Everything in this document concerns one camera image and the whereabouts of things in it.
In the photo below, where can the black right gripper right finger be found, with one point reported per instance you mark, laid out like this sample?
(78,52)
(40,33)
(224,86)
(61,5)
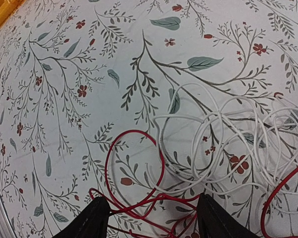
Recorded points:
(215,222)

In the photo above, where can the yellow near bin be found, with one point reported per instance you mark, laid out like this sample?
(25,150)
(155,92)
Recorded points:
(7,8)

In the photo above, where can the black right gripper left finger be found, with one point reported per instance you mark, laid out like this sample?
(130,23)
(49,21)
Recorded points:
(90,223)

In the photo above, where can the floral patterned table mat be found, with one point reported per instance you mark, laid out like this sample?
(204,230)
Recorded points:
(146,99)

